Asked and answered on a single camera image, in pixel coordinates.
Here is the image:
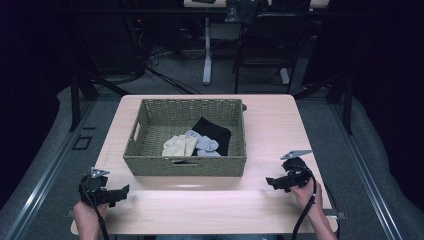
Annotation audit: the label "black cloth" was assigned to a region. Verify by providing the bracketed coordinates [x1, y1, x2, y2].
[191, 116, 232, 157]

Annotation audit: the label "black floor cables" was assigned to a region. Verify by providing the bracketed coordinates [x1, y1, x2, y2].
[126, 16, 201, 96]

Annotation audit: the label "green woven basket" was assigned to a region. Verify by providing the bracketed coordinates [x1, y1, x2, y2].
[122, 98, 248, 178]

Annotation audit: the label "dark bag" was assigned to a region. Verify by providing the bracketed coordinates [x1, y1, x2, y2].
[224, 0, 260, 25]

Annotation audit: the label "black floor socket frame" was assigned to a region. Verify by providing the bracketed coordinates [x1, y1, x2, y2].
[71, 134, 94, 151]

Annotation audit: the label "light blue sock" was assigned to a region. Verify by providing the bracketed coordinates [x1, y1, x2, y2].
[184, 129, 223, 158]

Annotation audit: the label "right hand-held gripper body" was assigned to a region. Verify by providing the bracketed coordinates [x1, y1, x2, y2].
[279, 149, 316, 189]

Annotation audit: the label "cream sock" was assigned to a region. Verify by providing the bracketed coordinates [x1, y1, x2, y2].
[161, 134, 198, 158]

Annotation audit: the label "white desk leg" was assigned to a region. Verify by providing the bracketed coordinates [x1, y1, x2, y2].
[202, 16, 214, 86]

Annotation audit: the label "black chair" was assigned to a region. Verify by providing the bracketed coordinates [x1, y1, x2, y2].
[232, 12, 314, 95]

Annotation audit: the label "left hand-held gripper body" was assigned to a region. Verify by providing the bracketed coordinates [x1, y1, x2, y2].
[78, 167, 116, 207]

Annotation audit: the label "light desk top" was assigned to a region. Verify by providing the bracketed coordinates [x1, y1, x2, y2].
[182, 0, 331, 9]

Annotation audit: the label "person's left hand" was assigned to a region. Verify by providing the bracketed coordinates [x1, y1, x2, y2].
[73, 199, 110, 229]

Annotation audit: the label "white desk foot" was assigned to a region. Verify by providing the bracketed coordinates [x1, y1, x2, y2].
[279, 67, 291, 86]

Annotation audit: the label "person's right hand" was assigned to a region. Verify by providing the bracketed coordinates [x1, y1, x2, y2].
[289, 180, 324, 218]

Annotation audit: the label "black metal stand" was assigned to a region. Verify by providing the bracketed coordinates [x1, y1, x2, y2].
[67, 69, 132, 133]
[293, 70, 355, 136]

